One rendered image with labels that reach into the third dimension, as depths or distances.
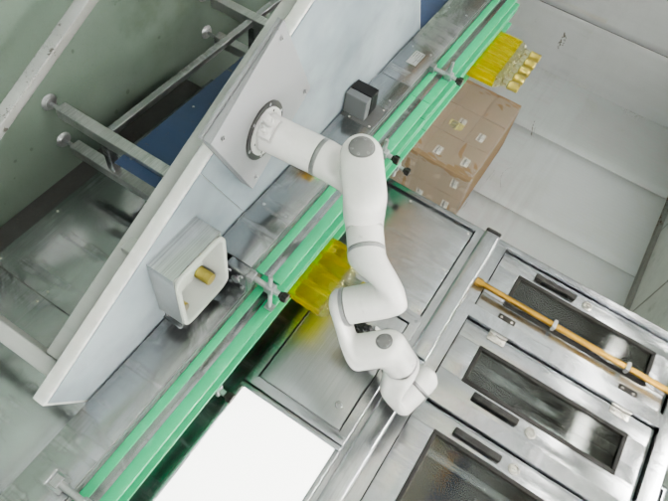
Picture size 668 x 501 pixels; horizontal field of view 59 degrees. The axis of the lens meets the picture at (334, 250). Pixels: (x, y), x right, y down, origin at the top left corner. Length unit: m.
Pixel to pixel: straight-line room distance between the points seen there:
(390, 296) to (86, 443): 0.79
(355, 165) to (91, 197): 1.15
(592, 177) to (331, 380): 5.59
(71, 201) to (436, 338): 1.29
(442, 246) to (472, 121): 3.85
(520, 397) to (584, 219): 4.78
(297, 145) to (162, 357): 0.64
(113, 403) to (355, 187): 0.79
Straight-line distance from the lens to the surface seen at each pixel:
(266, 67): 1.38
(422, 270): 2.03
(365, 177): 1.26
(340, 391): 1.76
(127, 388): 1.59
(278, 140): 1.42
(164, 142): 1.91
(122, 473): 1.55
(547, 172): 6.84
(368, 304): 1.28
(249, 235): 1.65
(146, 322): 1.59
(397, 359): 1.33
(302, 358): 1.79
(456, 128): 5.77
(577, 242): 6.39
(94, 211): 2.15
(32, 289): 2.04
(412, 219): 2.14
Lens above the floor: 1.39
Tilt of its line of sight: 13 degrees down
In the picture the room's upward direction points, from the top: 121 degrees clockwise
